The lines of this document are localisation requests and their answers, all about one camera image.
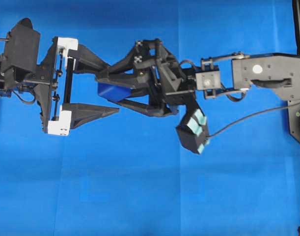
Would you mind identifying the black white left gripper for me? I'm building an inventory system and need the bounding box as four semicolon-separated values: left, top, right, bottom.
23;36;119;136

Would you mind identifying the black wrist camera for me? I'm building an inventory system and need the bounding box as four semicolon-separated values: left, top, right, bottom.
0;18;40;87
176;95;209;154

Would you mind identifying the blue block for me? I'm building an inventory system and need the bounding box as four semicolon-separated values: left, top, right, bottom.
98;83;132;102

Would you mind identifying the black camera cable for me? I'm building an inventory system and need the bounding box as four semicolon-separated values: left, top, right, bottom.
205;100;300;140

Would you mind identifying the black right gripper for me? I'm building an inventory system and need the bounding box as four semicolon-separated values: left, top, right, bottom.
94;39;196;117

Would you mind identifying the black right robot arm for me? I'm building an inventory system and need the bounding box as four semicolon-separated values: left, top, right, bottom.
95;39;300;154

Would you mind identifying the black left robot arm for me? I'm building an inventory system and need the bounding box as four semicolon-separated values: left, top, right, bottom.
0;35;119;136

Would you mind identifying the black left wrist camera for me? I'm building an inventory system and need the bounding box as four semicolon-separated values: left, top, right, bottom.
0;18;40;87

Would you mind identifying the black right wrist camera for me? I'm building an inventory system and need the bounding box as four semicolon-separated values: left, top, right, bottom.
176;95;209;154

